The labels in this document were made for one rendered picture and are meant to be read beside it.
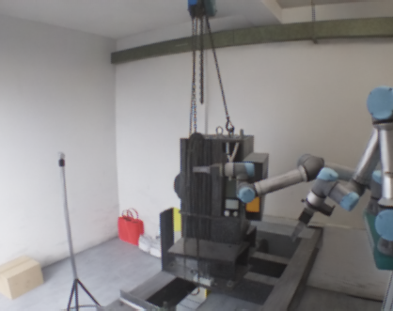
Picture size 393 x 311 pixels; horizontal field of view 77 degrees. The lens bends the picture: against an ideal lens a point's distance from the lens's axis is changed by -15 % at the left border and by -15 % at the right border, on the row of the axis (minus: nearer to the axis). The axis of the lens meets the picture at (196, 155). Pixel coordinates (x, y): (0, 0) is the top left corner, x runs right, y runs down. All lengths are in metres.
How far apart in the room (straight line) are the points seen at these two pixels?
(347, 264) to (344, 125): 1.38
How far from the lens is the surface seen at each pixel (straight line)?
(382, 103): 1.04
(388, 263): 1.26
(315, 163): 1.51
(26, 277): 3.29
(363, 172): 1.24
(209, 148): 1.85
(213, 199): 1.91
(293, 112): 2.90
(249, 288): 2.10
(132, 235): 4.06
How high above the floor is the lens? 1.76
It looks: 8 degrees down
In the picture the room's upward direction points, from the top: straight up
